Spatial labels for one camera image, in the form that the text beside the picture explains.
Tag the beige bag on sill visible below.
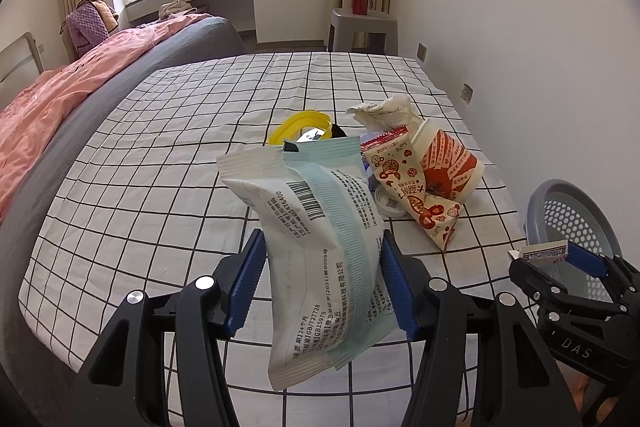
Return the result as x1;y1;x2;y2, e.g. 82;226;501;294
158;0;196;20

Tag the crumpled white paper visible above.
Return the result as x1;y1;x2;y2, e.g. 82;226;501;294
346;94;424;135

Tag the red white paper cup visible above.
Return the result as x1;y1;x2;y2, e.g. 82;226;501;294
412;120;485;204

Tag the white plastic lid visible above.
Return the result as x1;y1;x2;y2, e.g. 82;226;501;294
374;185;407;219

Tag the red cream snack wrapper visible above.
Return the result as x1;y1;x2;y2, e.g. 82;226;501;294
361;127;460;251

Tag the small black object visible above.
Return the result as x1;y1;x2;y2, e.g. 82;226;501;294
331;122;348;139

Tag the wall socket near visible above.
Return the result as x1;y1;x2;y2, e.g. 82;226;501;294
460;83;473;104

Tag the wooden headboard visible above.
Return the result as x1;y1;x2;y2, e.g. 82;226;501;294
0;32;43;109

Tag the grey plastic stool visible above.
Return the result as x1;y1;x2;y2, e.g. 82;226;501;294
328;9;399;55

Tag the pink quilt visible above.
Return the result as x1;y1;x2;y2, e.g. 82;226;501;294
0;13;207;213

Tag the wall socket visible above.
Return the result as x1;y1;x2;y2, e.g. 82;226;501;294
460;83;473;104
416;43;427;63

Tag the purple knitted bag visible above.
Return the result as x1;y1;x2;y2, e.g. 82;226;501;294
60;0;119;62

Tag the small printed packet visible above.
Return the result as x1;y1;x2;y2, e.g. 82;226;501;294
508;239;568;267

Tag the purple rabbit cartoon box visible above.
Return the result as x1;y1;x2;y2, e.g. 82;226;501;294
360;131;380;193

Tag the wall socket far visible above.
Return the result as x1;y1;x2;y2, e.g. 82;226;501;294
416;43;427;63

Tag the grey perforated trash basket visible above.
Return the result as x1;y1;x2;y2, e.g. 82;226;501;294
525;179;622;303

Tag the white black grid bedsheet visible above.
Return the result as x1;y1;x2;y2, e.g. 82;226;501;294
17;51;532;427

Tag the grey bed blanket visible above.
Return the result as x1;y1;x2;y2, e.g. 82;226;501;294
1;16;246;424

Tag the white teal wet-wipes packet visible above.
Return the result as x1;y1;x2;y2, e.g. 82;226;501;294
217;136;397;390

